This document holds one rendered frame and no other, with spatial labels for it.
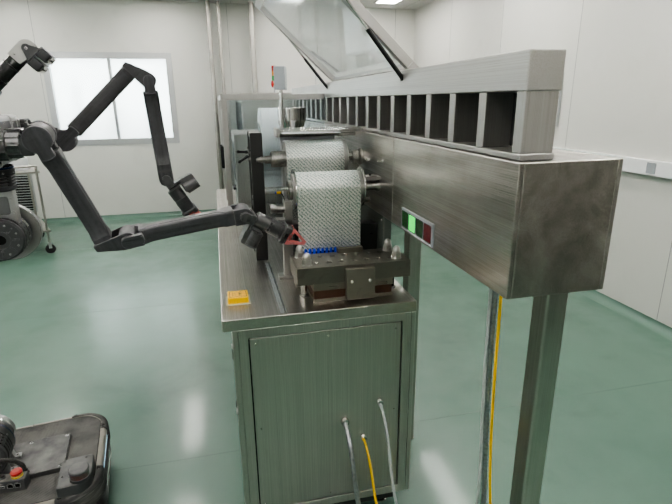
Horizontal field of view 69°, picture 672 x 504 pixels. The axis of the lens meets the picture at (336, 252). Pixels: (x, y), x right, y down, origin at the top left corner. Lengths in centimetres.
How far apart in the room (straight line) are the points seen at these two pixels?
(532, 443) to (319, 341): 71
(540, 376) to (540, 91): 71
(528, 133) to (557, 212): 18
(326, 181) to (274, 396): 77
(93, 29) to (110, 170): 177
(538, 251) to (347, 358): 84
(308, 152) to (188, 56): 541
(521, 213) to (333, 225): 89
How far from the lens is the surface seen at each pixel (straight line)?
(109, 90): 213
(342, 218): 183
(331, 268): 165
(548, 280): 119
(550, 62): 111
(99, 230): 172
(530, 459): 154
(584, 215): 119
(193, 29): 734
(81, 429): 247
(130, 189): 748
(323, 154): 202
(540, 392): 142
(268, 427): 183
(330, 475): 201
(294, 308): 166
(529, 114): 109
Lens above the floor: 156
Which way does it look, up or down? 17 degrees down
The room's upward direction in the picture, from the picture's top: 1 degrees counter-clockwise
